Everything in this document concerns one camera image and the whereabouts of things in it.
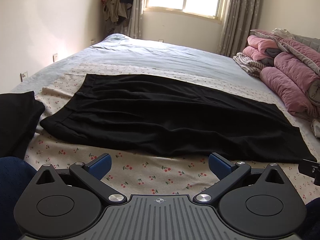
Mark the left grey curtain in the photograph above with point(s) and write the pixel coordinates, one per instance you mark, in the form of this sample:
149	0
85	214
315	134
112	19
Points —
136	19

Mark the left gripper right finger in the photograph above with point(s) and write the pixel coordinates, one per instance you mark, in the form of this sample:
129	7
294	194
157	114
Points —
229	175

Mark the hanging clothes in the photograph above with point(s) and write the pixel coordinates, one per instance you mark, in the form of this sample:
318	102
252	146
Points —
116	15

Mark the dark blue trouser leg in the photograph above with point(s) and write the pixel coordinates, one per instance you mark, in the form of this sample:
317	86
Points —
16	174

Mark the folded black garment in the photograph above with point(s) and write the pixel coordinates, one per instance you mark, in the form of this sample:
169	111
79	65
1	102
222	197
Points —
20	114

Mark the striped brown cloth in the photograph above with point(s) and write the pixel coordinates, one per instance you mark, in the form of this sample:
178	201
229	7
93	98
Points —
250	66

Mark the grey curtain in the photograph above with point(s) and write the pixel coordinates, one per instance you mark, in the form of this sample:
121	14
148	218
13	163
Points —
136	19
238	19

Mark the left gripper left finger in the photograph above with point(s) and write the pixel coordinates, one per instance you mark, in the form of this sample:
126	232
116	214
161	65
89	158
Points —
90	176

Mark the cherry print cloth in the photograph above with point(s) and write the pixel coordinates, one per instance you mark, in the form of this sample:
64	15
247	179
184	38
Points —
132	172

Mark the light blue bed sheet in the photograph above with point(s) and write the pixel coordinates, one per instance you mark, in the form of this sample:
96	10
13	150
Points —
118	54

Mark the pink grey quilt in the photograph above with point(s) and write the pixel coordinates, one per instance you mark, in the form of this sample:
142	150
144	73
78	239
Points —
291	68

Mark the wall socket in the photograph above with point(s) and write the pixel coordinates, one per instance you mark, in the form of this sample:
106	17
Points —
55	56
24	76

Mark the wall socket middle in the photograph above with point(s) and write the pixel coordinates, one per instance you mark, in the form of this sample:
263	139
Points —
55	56

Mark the right grey curtain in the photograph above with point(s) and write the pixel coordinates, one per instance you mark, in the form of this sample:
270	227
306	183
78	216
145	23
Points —
238	19

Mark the black pants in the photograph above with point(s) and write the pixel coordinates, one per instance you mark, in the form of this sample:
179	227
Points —
168	117

